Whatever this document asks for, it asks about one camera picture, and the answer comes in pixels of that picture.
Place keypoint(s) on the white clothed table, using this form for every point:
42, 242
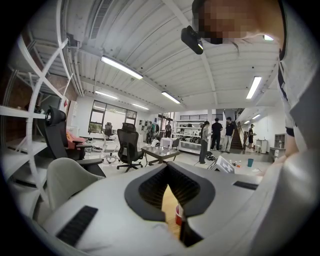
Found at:
165, 142

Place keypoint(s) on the person's right forearm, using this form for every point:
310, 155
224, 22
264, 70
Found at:
276, 163

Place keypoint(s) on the black framed window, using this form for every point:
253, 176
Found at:
112, 117

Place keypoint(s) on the small black office chair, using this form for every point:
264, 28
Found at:
108, 130

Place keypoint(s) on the black head-mounted camera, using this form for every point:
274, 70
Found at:
191, 40

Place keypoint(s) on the white low cabinet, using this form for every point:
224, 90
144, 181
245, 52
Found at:
261, 146

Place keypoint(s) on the tall black headrest chair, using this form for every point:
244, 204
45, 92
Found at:
56, 135

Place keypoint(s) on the red cup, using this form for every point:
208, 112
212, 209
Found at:
178, 215

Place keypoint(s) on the pink cloth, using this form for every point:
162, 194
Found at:
75, 140

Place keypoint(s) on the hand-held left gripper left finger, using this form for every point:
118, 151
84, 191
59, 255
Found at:
135, 197

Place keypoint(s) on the person's head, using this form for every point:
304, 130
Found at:
237, 17

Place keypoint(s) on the dark staircase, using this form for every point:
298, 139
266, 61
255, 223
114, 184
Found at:
237, 140

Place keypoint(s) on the grey shell chair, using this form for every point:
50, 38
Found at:
65, 180

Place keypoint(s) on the dark small chair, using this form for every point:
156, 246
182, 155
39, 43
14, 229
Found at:
176, 143

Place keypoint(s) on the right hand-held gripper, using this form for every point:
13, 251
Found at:
223, 165

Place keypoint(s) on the white wall cubby shelf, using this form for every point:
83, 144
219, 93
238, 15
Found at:
142, 125

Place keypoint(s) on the white office chair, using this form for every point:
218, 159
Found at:
108, 147

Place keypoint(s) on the white shelving unit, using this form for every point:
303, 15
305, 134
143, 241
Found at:
190, 146

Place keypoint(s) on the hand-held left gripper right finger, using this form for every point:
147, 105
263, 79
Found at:
205, 197

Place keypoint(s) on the glass top coffee table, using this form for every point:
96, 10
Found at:
160, 151

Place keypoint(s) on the long ceiling light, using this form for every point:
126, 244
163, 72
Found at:
121, 67
254, 87
106, 94
140, 106
268, 38
256, 116
170, 97

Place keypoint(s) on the person's grey shirt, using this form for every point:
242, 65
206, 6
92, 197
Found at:
297, 62

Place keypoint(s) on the black mesh office chair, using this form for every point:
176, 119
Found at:
128, 145

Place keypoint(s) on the white metal shelf rack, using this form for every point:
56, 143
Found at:
31, 112

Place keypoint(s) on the grey open cabinet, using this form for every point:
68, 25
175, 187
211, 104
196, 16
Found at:
278, 145

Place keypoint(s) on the teal cup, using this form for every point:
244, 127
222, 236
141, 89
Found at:
250, 162

